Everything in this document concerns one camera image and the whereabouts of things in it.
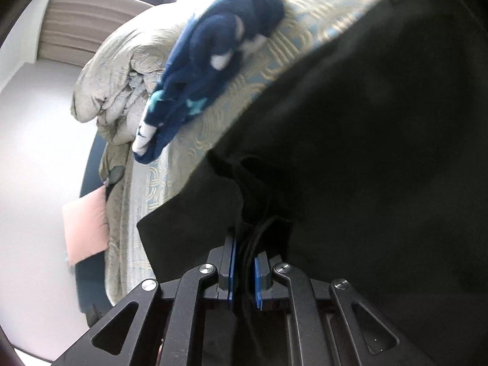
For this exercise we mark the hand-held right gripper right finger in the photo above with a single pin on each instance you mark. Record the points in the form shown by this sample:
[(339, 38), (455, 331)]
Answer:
[(259, 278)]

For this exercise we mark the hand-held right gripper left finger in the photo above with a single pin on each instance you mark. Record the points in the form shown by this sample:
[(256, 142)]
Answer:
[(230, 270)]

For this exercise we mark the black pants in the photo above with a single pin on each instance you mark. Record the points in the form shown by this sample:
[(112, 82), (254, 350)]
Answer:
[(362, 141)]

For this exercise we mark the pink pillow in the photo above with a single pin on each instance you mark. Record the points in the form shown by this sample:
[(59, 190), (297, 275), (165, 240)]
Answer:
[(85, 225)]

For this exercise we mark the olive green blanket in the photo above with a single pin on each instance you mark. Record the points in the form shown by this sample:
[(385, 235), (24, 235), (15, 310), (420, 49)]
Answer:
[(114, 160)]

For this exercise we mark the navy blue printed fleece garment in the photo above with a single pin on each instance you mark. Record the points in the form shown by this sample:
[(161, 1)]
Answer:
[(213, 45)]

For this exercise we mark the folded beige duvet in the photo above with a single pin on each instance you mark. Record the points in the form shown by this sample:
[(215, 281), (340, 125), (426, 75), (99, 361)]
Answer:
[(122, 64)]

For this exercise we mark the bed with patterned bedspread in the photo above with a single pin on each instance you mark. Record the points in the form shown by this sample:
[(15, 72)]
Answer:
[(301, 26)]

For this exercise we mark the beige curtain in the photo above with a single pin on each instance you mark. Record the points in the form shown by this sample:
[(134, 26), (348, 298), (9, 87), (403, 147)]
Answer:
[(84, 26)]

